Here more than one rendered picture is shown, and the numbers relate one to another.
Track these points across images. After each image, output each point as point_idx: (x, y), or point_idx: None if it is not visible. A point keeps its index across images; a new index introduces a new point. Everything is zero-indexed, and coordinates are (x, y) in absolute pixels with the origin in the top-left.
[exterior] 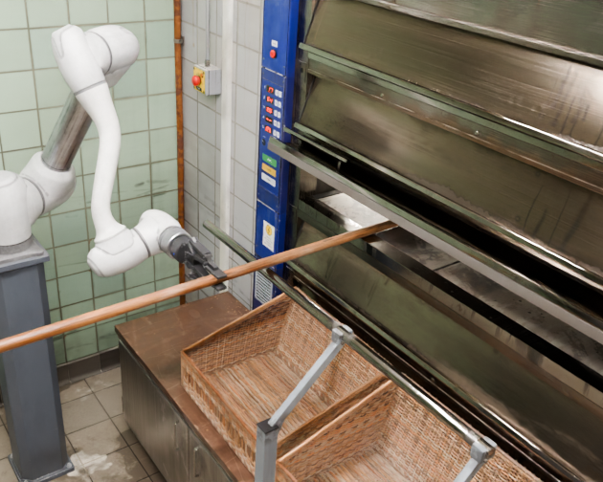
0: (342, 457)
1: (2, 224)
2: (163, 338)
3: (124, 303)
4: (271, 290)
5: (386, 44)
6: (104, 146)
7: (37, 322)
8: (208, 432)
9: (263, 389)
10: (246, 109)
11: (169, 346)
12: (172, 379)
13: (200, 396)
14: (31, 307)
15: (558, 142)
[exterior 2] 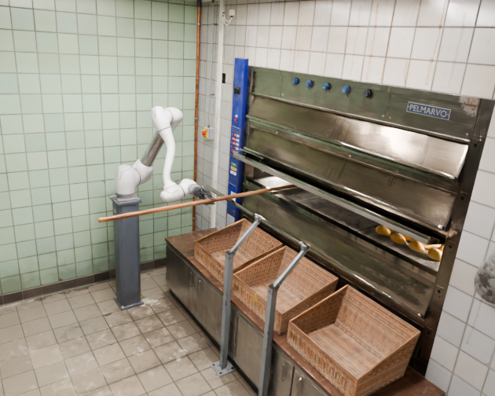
0: (260, 280)
1: (124, 185)
2: (185, 242)
3: (177, 204)
4: (233, 222)
5: (277, 113)
6: (169, 152)
7: (134, 229)
8: (205, 272)
9: None
10: (225, 144)
11: (188, 245)
12: (190, 255)
13: (202, 259)
14: (132, 222)
15: (332, 141)
